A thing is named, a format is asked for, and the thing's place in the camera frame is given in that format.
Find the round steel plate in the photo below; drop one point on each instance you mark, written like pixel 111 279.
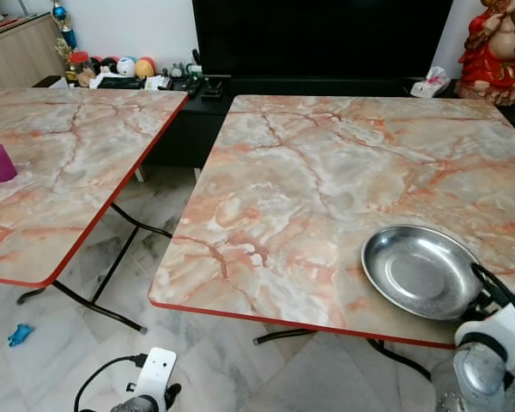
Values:
pixel 416 270

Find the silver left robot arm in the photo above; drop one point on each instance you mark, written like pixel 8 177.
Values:
pixel 137 404

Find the small blue floor toy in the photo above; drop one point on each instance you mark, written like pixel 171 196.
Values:
pixel 20 335

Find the marble folding table red edge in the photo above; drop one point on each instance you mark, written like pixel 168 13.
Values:
pixel 326 189
pixel 77 163

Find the white tissue pack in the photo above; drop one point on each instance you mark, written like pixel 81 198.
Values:
pixel 431 83

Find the red Buddha statue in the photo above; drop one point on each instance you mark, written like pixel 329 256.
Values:
pixel 493 60

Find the black television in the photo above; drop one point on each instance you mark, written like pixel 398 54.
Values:
pixel 322 39

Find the orange round toy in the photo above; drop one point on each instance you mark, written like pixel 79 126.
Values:
pixel 146 67

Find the white round toy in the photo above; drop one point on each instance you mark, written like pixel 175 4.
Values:
pixel 126 66

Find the light wooden cabinet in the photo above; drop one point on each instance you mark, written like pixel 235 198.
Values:
pixel 21 56

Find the blue ornament figurine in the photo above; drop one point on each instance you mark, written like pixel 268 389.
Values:
pixel 64 26

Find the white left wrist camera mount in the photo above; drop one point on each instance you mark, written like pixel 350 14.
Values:
pixel 159 369

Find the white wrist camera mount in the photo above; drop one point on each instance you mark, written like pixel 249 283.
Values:
pixel 159 369
pixel 502 330

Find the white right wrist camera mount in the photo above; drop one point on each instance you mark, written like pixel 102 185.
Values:
pixel 502 330

